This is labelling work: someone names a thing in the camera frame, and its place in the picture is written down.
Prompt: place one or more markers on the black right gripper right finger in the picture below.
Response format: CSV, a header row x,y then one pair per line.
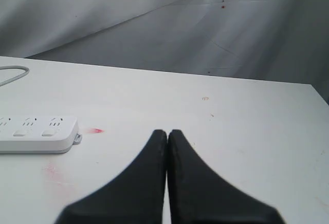
x,y
197,194

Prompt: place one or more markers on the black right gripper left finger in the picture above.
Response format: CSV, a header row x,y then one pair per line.
x,y
135,196

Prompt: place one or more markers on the grey backdrop cloth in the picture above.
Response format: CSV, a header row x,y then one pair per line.
x,y
273,40

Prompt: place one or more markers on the white five-outlet power strip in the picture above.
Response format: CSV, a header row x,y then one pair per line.
x,y
39,134

